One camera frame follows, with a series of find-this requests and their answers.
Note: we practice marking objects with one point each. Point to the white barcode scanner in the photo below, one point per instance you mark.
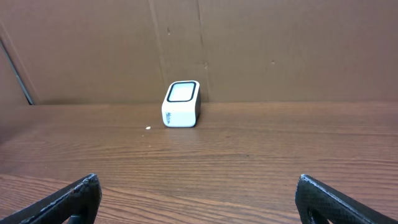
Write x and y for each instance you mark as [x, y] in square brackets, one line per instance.
[181, 105]

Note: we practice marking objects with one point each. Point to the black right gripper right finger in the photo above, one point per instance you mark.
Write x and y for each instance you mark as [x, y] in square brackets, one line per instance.
[319, 203]

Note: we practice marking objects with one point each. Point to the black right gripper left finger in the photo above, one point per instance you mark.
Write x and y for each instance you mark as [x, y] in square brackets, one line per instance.
[76, 203]

